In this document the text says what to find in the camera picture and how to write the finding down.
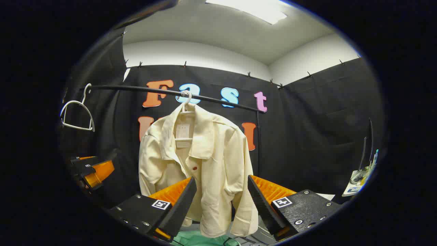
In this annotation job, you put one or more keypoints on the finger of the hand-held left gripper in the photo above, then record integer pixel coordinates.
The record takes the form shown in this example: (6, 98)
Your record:
(95, 160)
(102, 171)

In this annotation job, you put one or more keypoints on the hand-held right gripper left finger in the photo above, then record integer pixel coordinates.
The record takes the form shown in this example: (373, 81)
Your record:
(181, 208)

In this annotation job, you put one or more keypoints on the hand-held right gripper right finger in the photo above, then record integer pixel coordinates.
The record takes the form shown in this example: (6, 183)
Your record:
(263, 205)

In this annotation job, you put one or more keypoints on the green laundry hamper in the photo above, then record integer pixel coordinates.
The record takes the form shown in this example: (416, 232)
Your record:
(191, 239)

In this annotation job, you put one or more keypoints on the cream collared shirt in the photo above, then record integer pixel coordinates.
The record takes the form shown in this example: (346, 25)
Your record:
(218, 153)

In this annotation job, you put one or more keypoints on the white plastic hanger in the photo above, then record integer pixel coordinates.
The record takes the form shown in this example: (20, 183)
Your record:
(189, 98)
(83, 101)

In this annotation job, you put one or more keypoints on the black clothes rack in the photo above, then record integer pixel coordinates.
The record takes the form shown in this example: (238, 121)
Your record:
(211, 99)

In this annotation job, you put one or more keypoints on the black backdrop cloth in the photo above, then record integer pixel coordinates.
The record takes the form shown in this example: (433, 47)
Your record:
(307, 136)

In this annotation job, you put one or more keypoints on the printed paper sheet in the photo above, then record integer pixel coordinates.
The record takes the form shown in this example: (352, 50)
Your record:
(355, 186)

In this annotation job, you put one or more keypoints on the dark upright stand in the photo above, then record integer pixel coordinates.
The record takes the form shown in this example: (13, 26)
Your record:
(370, 136)

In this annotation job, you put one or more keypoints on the ceiling light panel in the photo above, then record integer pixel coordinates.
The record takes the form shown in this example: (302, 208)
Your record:
(256, 10)

